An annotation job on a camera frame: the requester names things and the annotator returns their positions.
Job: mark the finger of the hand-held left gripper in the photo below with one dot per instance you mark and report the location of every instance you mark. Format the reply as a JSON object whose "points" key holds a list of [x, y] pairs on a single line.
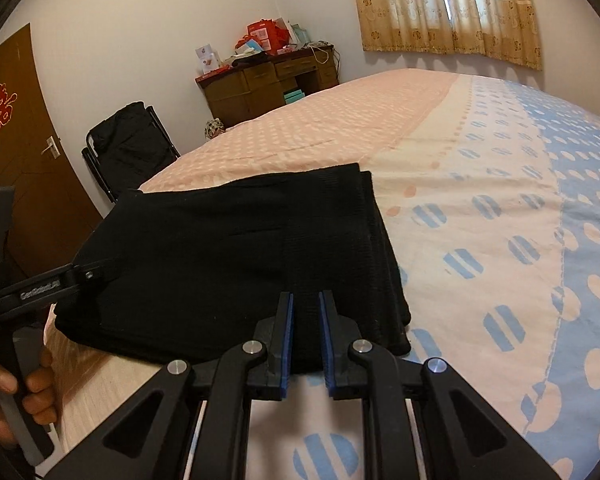
{"points": [[97, 272]]}

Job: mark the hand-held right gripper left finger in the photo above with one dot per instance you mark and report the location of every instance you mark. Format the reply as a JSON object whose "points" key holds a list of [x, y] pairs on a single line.
{"points": [[288, 345]]}

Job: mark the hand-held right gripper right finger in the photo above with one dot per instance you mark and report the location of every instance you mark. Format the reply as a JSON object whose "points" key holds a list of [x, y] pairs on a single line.
{"points": [[325, 345]]}

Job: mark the black pants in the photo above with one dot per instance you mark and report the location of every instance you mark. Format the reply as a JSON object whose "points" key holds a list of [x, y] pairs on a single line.
{"points": [[205, 260]]}

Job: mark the brown wooden door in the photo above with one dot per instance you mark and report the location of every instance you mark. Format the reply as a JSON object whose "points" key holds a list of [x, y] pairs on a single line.
{"points": [[30, 180]]}

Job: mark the black folding chair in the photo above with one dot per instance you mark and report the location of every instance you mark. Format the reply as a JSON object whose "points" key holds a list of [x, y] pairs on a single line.
{"points": [[125, 150]]}

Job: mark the floral cloth bag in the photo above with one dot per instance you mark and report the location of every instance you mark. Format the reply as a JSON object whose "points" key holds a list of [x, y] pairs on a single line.
{"points": [[214, 129]]}

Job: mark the brown wooden desk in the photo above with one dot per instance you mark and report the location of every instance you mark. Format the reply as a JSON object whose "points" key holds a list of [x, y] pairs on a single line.
{"points": [[230, 95]]}

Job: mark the red flat box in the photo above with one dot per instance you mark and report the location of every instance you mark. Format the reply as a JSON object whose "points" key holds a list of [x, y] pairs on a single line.
{"points": [[212, 72]]}

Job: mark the white card box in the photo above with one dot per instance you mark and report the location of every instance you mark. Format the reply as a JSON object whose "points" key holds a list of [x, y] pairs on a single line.
{"points": [[205, 57]]}

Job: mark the bed with pink blue quilt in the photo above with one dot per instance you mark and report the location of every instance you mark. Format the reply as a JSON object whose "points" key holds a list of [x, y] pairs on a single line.
{"points": [[480, 160]]}

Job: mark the teal box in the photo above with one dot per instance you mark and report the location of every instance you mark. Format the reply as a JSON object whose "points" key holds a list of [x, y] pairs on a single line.
{"points": [[294, 97]]}

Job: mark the red white packet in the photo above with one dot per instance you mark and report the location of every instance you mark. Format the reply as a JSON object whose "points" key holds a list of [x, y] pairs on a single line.
{"points": [[250, 46]]}

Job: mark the red gift box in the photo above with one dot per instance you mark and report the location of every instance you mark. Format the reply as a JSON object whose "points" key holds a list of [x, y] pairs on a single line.
{"points": [[267, 35]]}

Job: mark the pale teal paper bag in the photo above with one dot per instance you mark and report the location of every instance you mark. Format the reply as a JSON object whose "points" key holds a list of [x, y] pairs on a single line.
{"points": [[300, 32]]}

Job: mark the beige patterned curtain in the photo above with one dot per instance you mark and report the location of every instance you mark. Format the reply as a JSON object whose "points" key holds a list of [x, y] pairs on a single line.
{"points": [[405, 30]]}

